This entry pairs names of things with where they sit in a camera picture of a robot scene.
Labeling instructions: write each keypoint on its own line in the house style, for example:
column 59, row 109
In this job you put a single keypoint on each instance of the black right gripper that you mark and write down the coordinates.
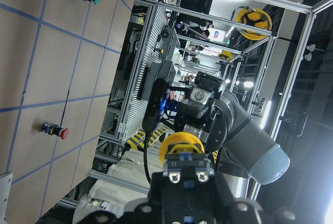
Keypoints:
column 204, row 112

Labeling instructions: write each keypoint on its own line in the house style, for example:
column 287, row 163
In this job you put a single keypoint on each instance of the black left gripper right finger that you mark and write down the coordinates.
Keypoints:
column 221, row 203

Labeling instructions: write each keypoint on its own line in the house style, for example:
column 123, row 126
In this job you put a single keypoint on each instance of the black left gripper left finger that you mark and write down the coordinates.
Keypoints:
column 157, row 199

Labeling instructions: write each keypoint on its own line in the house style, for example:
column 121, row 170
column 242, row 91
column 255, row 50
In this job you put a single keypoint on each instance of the yellow push button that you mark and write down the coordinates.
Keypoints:
column 185, row 161

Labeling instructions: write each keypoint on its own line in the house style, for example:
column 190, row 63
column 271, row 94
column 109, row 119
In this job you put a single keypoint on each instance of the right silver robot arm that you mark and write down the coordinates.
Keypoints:
column 249, row 152

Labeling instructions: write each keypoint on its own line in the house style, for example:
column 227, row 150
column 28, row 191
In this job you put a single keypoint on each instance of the red push button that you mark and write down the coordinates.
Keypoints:
column 54, row 129

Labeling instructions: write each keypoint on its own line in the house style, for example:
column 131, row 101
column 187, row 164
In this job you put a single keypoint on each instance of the yellow hard hat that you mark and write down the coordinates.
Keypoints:
column 256, row 18

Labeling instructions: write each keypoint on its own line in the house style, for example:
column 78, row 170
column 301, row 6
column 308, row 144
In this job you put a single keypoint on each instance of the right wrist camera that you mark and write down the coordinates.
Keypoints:
column 159, row 95

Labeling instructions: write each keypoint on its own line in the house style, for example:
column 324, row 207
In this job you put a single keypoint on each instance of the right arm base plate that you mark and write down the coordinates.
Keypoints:
column 5, row 185

